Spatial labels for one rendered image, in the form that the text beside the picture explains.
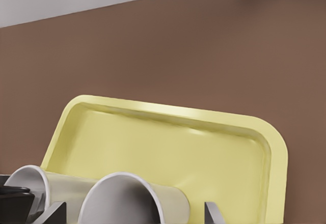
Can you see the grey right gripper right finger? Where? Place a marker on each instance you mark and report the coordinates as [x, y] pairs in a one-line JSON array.
[[212, 215]]

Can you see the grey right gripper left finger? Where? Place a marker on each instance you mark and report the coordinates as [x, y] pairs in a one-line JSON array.
[[59, 215]]

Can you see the white IKEA cup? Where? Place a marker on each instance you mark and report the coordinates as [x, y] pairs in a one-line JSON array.
[[165, 198], [63, 185]]

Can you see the pale yellow tray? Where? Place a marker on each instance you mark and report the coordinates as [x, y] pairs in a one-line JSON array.
[[158, 155]]

